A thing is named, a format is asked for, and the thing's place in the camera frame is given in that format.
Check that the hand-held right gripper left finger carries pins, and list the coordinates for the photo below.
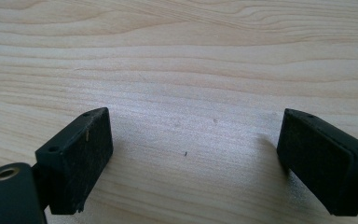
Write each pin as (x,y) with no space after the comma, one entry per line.
(74,161)

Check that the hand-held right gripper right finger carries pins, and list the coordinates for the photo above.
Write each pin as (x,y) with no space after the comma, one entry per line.
(320,161)

